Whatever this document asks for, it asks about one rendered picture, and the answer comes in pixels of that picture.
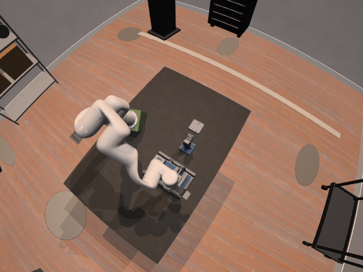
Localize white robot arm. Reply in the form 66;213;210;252
74;95;190;200

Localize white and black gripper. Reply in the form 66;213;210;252
163;184;172;192

